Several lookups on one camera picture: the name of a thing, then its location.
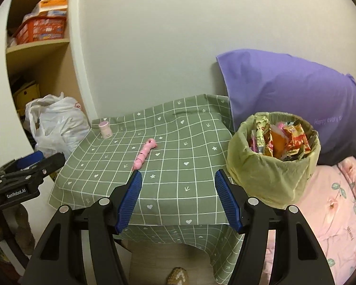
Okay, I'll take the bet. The pink floral blanket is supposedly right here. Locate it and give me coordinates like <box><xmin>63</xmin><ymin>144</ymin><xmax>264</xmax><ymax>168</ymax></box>
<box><xmin>262</xmin><ymin>142</ymin><xmax>356</xmax><ymax>285</ymax></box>

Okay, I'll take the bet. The yellow cardboard box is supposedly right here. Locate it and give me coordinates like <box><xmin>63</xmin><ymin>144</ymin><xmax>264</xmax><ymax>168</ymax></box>
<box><xmin>12</xmin><ymin>81</ymin><xmax>40</xmax><ymax>113</ymax></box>

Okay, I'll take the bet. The patterned slipper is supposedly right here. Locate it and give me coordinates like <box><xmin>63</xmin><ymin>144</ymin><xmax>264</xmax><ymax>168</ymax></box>
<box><xmin>166</xmin><ymin>267</ymin><xmax>189</xmax><ymax>285</ymax></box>

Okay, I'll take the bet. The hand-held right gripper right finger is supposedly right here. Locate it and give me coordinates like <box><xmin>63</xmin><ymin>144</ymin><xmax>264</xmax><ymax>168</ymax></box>
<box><xmin>214</xmin><ymin>169</ymin><xmax>336</xmax><ymax>285</ymax></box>

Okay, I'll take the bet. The green checked tablecloth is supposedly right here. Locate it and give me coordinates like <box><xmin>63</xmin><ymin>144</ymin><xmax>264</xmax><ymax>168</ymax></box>
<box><xmin>48</xmin><ymin>94</ymin><xmax>247</xmax><ymax>282</ymax></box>

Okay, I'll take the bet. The red snack packet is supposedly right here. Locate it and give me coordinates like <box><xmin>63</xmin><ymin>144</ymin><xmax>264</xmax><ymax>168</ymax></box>
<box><xmin>287</xmin><ymin>129</ymin><xmax>311</xmax><ymax>156</ymax></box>

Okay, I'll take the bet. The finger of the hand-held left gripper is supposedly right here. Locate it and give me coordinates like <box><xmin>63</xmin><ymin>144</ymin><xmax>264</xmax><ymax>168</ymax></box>
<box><xmin>0</xmin><ymin>151</ymin><xmax>45</xmax><ymax>179</ymax></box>
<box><xmin>0</xmin><ymin>153</ymin><xmax>66</xmax><ymax>190</ymax></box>

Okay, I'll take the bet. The small pink bottle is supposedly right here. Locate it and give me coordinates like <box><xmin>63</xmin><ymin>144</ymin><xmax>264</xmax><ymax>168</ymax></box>
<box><xmin>99</xmin><ymin>121</ymin><xmax>113</xmax><ymax>139</ymax></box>

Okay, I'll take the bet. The purple pillow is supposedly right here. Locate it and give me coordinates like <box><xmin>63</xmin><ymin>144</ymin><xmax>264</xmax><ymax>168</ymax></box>
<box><xmin>216</xmin><ymin>49</ymin><xmax>356</xmax><ymax>167</ymax></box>

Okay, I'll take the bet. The white plastic bag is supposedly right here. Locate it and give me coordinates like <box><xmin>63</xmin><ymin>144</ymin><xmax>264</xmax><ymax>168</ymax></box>
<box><xmin>25</xmin><ymin>93</ymin><xmax>91</xmax><ymax>158</ymax></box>

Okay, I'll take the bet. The orange snack bag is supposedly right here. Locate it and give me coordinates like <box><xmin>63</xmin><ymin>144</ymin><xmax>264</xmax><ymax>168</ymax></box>
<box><xmin>270</xmin><ymin>131</ymin><xmax>289</xmax><ymax>158</ymax></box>

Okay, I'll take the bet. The orange white tissue pack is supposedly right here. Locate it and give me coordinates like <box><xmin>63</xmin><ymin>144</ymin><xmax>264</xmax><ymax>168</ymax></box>
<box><xmin>33</xmin><ymin>0</ymin><xmax>69</xmax><ymax>18</ymax></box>

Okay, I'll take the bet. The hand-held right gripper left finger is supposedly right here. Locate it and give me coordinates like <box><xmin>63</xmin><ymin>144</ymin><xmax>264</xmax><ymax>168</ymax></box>
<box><xmin>27</xmin><ymin>169</ymin><xmax>143</xmax><ymax>285</ymax></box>

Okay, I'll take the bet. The wooden shelf unit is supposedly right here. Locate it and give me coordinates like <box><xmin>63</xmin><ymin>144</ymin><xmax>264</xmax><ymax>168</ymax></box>
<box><xmin>4</xmin><ymin>0</ymin><xmax>91</xmax><ymax>143</ymax></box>

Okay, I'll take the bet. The pink beaded toy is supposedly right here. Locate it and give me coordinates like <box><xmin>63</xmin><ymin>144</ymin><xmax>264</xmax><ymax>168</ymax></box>
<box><xmin>133</xmin><ymin>137</ymin><xmax>158</xmax><ymax>170</ymax></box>

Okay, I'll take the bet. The yellow-lined trash bin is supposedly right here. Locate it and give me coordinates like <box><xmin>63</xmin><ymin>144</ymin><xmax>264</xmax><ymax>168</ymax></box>
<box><xmin>227</xmin><ymin>111</ymin><xmax>321</xmax><ymax>209</ymax></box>

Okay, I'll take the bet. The orange plastic basket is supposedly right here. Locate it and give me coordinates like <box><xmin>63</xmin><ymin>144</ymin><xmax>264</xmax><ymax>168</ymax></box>
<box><xmin>15</xmin><ymin>16</ymin><xmax>67</xmax><ymax>43</ymax></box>

